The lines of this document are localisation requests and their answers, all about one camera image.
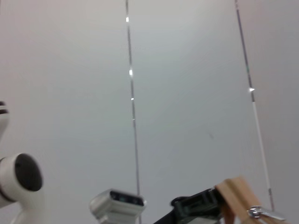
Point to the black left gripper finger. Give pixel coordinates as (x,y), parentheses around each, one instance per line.
(198,205)

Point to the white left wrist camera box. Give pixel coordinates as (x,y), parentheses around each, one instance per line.
(112,210)

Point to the silver metal zipper pull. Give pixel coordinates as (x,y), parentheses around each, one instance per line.
(257,212)

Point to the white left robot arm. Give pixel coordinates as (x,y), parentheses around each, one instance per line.
(14,198)

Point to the khaki canvas food bag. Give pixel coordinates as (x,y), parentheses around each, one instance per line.
(236,193)

